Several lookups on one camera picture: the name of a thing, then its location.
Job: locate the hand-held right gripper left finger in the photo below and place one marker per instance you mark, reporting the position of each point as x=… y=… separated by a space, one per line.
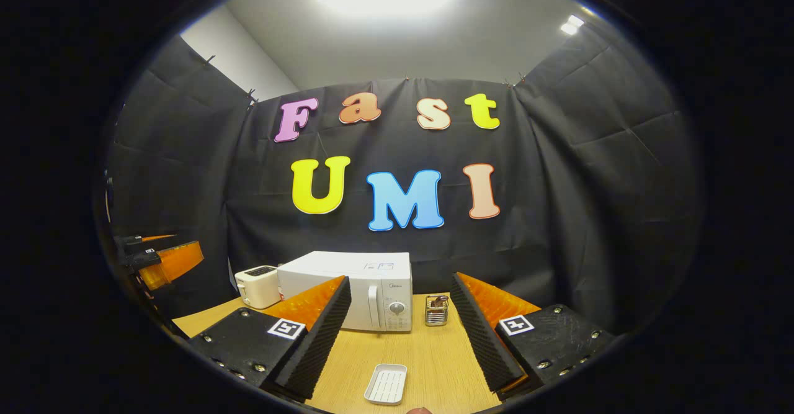
x=322 y=339

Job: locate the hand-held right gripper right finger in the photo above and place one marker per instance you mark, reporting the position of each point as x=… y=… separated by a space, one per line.
x=481 y=339

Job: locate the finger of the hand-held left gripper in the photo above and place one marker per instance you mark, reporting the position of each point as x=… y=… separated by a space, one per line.
x=167 y=265
x=133 y=243

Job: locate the white microwave oven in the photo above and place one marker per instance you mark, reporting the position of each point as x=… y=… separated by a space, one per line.
x=372 y=277

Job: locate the white ribbed tray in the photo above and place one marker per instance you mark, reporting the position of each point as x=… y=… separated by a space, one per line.
x=386 y=384

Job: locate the white toaster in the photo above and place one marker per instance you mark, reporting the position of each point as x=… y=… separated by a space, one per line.
x=257 y=287

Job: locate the small ceiling light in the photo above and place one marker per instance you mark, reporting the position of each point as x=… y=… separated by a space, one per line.
x=572 y=25

